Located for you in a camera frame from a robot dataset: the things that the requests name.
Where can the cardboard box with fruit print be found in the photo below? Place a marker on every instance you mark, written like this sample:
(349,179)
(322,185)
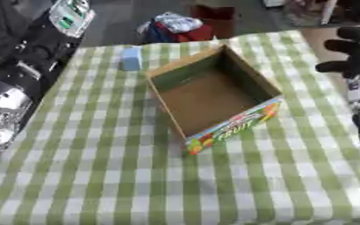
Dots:
(208,99)

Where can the white furniture leg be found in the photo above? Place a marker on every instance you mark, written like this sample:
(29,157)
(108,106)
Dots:
(329,11)

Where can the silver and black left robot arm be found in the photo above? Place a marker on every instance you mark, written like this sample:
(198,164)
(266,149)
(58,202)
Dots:
(19,67)

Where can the red blue and white bag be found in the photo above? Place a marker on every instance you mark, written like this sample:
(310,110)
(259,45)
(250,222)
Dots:
(175,27)

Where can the dark red box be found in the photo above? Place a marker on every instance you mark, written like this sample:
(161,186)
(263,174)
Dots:
(216,19)

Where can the light blue rectangular block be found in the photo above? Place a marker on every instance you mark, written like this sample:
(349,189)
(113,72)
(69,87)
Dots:
(131,59)

